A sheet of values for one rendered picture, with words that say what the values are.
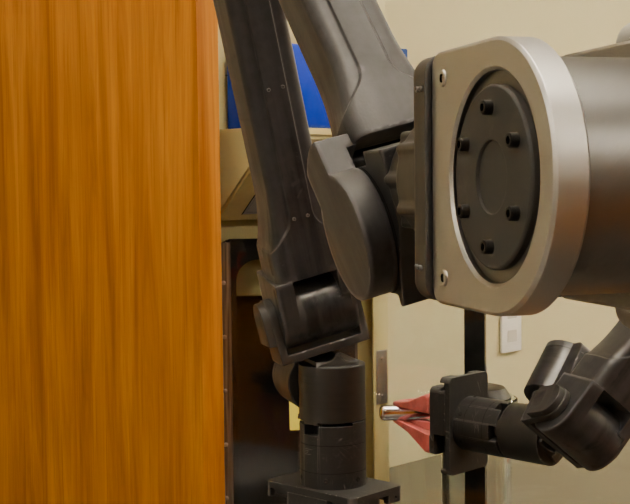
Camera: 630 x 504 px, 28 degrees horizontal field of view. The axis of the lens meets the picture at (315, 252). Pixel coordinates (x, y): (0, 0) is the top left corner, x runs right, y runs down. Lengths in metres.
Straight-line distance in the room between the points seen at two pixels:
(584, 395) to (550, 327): 1.55
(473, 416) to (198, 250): 0.33
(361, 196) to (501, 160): 0.18
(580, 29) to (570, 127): 2.35
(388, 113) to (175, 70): 0.58
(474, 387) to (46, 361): 0.51
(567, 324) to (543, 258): 2.29
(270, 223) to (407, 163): 0.39
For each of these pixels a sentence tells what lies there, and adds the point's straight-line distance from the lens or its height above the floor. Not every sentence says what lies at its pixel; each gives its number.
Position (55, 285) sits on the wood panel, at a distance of 1.48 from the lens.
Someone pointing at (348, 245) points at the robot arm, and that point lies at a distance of 0.73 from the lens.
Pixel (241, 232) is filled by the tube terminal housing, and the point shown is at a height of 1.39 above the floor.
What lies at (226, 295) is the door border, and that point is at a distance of 1.40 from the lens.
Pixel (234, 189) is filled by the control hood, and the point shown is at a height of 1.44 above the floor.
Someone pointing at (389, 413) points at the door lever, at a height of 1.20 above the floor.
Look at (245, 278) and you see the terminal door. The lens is 1.40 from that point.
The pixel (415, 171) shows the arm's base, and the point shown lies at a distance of 0.62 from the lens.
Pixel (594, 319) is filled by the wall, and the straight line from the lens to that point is 2.89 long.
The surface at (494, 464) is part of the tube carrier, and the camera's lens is 1.66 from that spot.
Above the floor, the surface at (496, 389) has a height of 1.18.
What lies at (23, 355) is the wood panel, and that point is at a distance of 1.55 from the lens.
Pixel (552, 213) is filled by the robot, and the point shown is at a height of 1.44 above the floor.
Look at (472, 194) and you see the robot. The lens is 0.56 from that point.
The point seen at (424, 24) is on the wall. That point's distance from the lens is 2.40.
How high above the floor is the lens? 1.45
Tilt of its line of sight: 3 degrees down
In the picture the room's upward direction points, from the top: 1 degrees counter-clockwise
